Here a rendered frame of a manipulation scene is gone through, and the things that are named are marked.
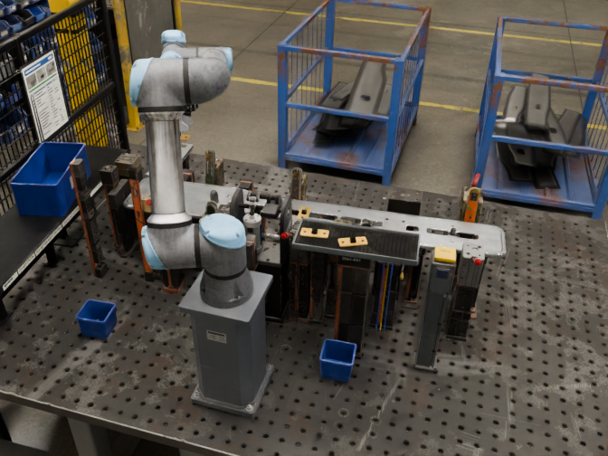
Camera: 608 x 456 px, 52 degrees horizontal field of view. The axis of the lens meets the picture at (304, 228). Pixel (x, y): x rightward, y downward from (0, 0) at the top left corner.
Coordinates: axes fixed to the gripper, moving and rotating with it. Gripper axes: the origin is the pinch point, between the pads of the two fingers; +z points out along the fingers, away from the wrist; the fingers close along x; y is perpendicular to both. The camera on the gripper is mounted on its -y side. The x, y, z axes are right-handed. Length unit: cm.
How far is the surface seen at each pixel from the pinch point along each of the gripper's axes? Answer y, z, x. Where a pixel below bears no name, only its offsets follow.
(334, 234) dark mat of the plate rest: 62, 11, -33
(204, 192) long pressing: 6.5, 26.6, 5.2
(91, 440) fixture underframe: -8, 77, -74
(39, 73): -55, -12, 9
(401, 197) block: 80, 23, 15
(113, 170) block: -27.2, 19.3, 0.3
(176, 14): -133, 61, 323
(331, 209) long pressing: 55, 26, 5
